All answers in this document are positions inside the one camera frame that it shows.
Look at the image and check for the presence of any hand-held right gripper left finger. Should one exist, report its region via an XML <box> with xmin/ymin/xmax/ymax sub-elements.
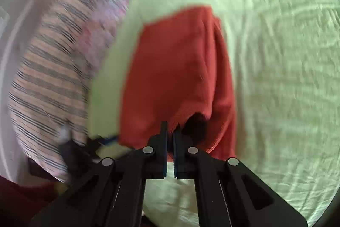
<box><xmin>29</xmin><ymin>121</ymin><xmax>169</xmax><ymax>227</ymax></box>

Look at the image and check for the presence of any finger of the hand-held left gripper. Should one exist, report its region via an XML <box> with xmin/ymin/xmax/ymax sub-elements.
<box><xmin>87</xmin><ymin>135</ymin><xmax>119</xmax><ymax>152</ymax></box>

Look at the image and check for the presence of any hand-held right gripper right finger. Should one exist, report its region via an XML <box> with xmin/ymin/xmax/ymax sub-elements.
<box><xmin>173</xmin><ymin>126</ymin><xmax>309</xmax><ymax>227</ymax></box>

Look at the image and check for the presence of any orange knit sweater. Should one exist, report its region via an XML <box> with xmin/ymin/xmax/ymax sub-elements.
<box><xmin>118</xmin><ymin>5</ymin><xmax>237</xmax><ymax>163</ymax></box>

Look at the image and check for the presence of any plaid blanket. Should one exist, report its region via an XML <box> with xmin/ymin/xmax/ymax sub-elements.
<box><xmin>8</xmin><ymin>0</ymin><xmax>99</xmax><ymax>181</ymax></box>

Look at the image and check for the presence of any pale floral pillow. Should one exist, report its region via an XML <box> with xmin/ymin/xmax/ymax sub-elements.
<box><xmin>76</xmin><ymin>1</ymin><xmax>128</xmax><ymax>72</ymax></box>

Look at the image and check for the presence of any light green bed sheet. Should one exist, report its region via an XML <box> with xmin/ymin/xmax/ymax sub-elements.
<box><xmin>87</xmin><ymin>0</ymin><xmax>340</xmax><ymax>227</ymax></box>

